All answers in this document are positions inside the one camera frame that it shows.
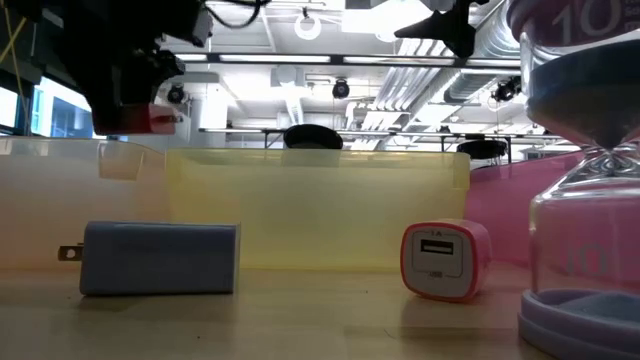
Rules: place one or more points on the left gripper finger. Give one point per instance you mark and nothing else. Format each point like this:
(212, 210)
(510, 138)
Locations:
(165, 75)
(115, 85)

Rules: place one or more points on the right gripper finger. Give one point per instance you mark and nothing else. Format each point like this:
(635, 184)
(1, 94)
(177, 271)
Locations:
(457, 25)

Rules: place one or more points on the black ceiling spotlight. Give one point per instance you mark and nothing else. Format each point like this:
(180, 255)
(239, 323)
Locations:
(341, 89)
(176, 95)
(506, 90)

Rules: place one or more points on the room window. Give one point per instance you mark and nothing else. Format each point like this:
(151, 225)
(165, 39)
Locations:
(60, 120)

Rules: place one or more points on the white ceiling pipes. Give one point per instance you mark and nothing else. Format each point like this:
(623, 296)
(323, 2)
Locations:
(415, 75)

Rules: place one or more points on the long ceiling light bar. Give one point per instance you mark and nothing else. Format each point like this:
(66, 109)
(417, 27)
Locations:
(275, 58)

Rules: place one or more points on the orange translucent plastic bin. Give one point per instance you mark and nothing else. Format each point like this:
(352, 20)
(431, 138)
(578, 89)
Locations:
(50, 210)

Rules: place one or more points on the lavender sand hourglass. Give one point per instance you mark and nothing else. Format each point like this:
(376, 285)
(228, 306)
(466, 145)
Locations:
(585, 100)

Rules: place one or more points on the red translucent plastic bin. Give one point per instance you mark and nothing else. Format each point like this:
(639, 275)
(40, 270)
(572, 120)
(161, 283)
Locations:
(500, 220)

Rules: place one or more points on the yellow translucent plastic bin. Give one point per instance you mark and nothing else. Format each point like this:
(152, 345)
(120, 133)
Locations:
(320, 215)

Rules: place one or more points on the red white USB charger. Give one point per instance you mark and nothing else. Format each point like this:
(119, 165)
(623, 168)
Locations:
(442, 262)

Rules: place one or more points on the silver ventilation duct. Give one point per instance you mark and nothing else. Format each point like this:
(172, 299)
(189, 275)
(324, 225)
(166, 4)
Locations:
(475, 75)

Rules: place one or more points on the blue-grey wall charger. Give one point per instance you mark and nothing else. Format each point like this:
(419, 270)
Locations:
(160, 260)

